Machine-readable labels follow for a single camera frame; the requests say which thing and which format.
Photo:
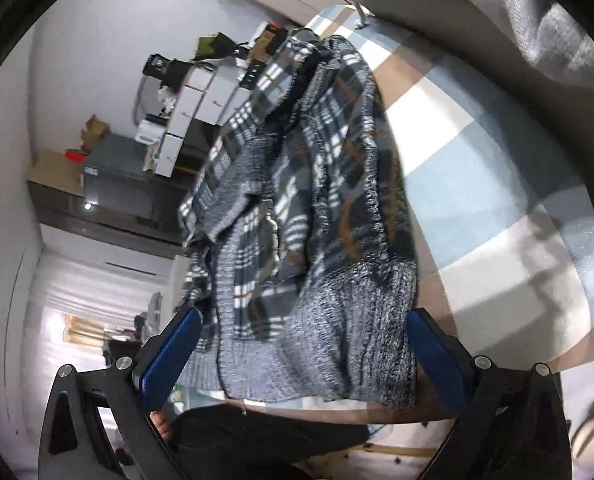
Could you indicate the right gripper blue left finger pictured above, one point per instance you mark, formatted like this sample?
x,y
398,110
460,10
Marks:
x,y
160,362

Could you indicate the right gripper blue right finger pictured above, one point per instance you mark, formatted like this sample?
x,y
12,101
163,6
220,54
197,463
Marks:
x,y
446,363

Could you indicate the plaid knit sweater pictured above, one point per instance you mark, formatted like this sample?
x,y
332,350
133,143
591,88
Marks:
x,y
300,241

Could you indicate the checkered bed blanket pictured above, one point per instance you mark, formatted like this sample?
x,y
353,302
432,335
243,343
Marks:
x,y
503,228

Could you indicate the dark grey cabinet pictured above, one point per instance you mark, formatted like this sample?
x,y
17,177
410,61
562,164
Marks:
x,y
109,197

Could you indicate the white kettle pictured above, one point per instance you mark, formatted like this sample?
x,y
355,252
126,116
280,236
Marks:
x,y
149,132

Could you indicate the white dresser with drawers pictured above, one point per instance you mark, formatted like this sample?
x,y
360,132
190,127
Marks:
x,y
207,96

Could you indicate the grey hoodie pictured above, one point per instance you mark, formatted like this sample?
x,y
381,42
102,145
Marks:
x,y
502,10

